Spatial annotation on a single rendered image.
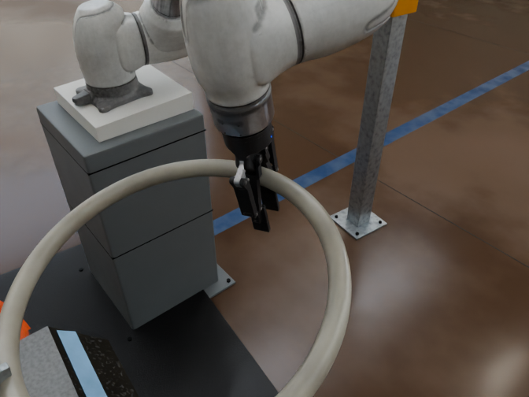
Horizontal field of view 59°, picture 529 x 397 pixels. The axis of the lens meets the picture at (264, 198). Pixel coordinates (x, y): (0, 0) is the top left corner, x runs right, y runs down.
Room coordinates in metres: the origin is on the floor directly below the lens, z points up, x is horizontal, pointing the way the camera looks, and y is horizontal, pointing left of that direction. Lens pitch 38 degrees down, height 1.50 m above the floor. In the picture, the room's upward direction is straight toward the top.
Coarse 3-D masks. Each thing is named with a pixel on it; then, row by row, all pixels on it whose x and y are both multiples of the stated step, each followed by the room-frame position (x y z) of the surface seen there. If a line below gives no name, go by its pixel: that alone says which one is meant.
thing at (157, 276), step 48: (48, 144) 1.37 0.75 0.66; (96, 144) 1.14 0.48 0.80; (144, 144) 1.19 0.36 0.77; (192, 144) 1.30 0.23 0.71; (96, 192) 1.08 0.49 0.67; (144, 192) 1.17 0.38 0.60; (192, 192) 1.28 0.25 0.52; (96, 240) 1.18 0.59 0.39; (144, 240) 1.15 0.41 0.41; (192, 240) 1.27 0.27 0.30; (144, 288) 1.13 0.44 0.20; (192, 288) 1.25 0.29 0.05
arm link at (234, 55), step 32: (192, 0) 0.54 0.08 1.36; (224, 0) 0.53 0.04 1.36; (256, 0) 0.55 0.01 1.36; (288, 0) 0.58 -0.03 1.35; (192, 32) 0.54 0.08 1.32; (224, 32) 0.52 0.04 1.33; (256, 32) 0.54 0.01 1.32; (288, 32) 0.56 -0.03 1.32; (192, 64) 0.55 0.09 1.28; (224, 64) 0.53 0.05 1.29; (256, 64) 0.54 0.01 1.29; (288, 64) 0.57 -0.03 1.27; (224, 96) 0.54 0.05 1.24; (256, 96) 0.56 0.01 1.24
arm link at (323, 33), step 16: (304, 0) 0.58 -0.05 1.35; (320, 0) 0.58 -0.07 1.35; (336, 0) 0.59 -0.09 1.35; (352, 0) 0.59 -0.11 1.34; (368, 0) 0.60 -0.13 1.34; (384, 0) 0.61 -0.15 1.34; (304, 16) 0.57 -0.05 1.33; (320, 16) 0.57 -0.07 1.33; (336, 16) 0.58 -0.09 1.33; (352, 16) 0.59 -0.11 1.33; (368, 16) 0.60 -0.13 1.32; (384, 16) 0.62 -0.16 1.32; (304, 32) 0.57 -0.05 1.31; (320, 32) 0.57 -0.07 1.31; (336, 32) 0.58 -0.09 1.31; (352, 32) 0.59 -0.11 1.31; (368, 32) 0.61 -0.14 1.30; (304, 48) 0.57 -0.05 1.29; (320, 48) 0.58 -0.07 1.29; (336, 48) 0.59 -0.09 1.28
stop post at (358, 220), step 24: (408, 0) 1.68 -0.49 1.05; (384, 24) 1.70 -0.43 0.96; (384, 48) 1.68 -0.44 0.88; (384, 72) 1.68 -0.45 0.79; (384, 96) 1.69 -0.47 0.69; (384, 120) 1.70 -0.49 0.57; (360, 144) 1.72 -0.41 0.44; (360, 168) 1.71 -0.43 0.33; (360, 192) 1.69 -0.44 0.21; (336, 216) 1.74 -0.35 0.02; (360, 216) 1.67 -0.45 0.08
